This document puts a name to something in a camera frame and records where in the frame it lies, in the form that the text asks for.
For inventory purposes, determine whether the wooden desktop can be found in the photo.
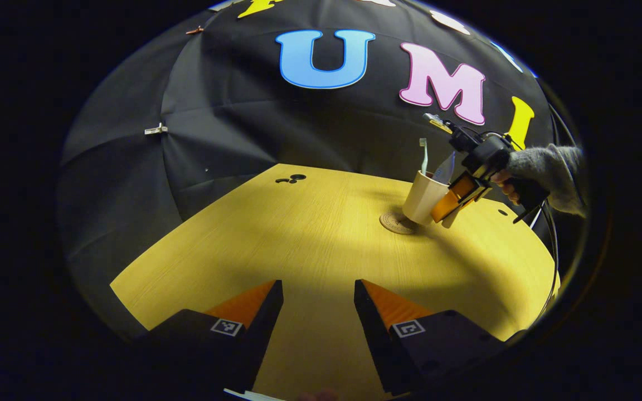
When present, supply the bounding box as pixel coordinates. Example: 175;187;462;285
109;163;561;401

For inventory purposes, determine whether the round brown coaster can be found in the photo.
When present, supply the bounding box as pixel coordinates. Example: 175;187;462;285
379;209;419;235

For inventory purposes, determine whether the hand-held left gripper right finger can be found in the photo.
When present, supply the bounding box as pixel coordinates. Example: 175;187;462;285
353;279;508;397

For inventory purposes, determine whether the black backdrop cloth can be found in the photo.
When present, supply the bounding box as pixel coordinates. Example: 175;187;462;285
56;0;583;340

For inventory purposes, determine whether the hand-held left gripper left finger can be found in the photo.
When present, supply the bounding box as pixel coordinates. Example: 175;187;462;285
132;280;285;397

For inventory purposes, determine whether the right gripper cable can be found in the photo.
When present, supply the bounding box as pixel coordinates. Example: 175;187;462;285
530;203;561;321

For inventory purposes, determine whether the beige cup with handle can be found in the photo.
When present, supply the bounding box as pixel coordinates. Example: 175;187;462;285
402;170;461;229

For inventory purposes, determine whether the white toothpaste tube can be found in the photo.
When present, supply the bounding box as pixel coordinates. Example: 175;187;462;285
432;151;456;184

